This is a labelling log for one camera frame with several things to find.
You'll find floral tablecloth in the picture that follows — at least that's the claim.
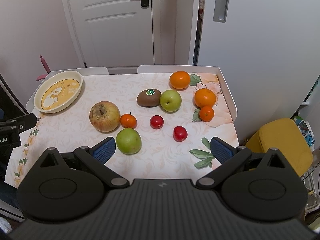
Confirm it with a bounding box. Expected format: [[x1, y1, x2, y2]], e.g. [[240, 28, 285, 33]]
[[4, 73, 238, 187]]

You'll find small tangerine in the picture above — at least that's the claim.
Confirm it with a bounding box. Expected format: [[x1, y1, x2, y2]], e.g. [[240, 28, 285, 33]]
[[199, 106, 214, 122], [120, 114, 137, 129]]

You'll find red cherry tomato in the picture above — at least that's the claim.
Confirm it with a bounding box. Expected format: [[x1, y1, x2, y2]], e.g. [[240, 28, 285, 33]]
[[172, 126, 188, 142], [150, 115, 164, 129]]

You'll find large orange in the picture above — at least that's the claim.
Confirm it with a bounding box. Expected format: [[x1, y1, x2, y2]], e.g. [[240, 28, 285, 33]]
[[194, 88, 216, 108], [169, 71, 190, 89]]

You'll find green apple front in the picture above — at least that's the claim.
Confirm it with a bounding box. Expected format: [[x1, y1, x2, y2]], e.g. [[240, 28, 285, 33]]
[[116, 128, 142, 155]]

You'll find green apple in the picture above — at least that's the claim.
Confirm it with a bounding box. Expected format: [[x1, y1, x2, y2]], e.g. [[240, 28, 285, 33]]
[[116, 128, 142, 155], [160, 89, 182, 112]]

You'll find brown kiwi with sticker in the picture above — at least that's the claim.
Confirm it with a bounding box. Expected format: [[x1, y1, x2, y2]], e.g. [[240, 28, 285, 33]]
[[137, 89, 161, 107]]

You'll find white panel door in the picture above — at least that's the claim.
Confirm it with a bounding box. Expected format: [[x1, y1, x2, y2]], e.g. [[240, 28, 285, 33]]
[[62, 0, 156, 69]]

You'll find pink plastic object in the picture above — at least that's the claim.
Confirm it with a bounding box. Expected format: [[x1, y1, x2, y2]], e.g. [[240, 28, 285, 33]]
[[36, 55, 51, 81]]

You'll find white wardrobe door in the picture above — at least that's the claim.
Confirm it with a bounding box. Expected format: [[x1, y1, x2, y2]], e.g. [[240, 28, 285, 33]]
[[197, 0, 319, 140]]

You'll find cream bowl with bear print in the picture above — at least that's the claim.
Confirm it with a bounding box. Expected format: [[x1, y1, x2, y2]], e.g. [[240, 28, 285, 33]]
[[33, 70, 83, 114]]

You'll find yellow chair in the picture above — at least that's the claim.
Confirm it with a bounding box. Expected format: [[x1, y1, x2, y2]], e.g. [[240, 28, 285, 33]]
[[245, 118, 313, 177]]

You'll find large yellow-brown apple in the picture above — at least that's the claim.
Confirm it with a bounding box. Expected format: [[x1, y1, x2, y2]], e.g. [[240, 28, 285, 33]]
[[89, 101, 120, 133]]

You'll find grey recessed wardrobe handle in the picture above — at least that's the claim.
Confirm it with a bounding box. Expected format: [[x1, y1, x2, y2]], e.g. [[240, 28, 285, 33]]
[[213, 0, 229, 23]]

